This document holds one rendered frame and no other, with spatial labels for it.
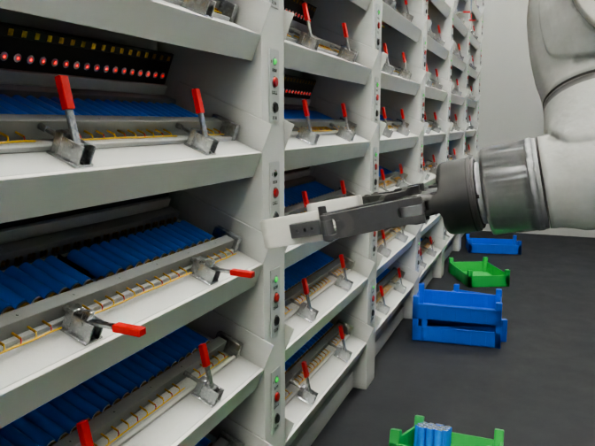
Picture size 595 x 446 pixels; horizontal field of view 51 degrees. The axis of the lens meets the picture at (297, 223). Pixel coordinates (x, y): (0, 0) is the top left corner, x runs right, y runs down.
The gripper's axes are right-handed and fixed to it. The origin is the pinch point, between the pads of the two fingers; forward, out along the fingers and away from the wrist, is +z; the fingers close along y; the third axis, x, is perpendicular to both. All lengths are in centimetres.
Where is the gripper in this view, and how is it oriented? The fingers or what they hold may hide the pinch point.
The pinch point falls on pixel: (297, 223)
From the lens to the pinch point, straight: 69.7
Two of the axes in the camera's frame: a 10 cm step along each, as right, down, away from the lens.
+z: -9.1, 1.5, 3.9
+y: 3.7, -1.5, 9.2
